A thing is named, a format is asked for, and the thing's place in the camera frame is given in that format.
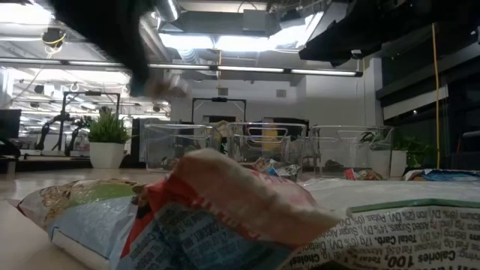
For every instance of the white label granola bar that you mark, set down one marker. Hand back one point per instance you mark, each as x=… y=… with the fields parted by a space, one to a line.
x=393 y=232

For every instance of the grey wall vent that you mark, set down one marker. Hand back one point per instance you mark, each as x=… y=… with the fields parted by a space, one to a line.
x=281 y=93
x=222 y=92

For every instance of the black background robot arm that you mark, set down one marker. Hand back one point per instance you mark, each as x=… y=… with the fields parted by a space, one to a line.
x=47 y=131
x=77 y=131

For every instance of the grass plant in white pot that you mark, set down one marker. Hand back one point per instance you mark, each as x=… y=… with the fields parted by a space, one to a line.
x=107 y=153

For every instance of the grey ceiling box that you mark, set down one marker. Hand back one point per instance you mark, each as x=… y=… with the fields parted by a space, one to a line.
x=254 y=20

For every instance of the leafy plant in white pot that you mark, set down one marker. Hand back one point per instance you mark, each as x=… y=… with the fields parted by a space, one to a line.
x=398 y=163

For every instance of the long ceiling light bar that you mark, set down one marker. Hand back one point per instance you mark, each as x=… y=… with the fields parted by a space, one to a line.
x=262 y=69

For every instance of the blue granola bar wrapper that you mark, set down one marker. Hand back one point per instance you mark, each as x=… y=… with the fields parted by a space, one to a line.
x=446 y=175

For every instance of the green blue granola bar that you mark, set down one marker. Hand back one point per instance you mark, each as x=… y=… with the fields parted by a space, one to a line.
x=93 y=225

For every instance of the black ceiling camera mount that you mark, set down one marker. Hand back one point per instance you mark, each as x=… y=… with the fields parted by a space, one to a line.
x=53 y=36

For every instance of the black monitor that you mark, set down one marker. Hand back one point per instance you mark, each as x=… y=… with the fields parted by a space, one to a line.
x=9 y=123

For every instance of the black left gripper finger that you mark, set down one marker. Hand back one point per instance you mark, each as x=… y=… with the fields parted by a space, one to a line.
x=138 y=65

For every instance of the clear plastic bin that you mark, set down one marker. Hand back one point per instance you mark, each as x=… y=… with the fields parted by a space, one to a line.
x=240 y=146
x=345 y=150
x=157 y=142

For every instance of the black metal frame rig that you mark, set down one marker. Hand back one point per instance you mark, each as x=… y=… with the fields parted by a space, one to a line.
x=219 y=99
x=92 y=93

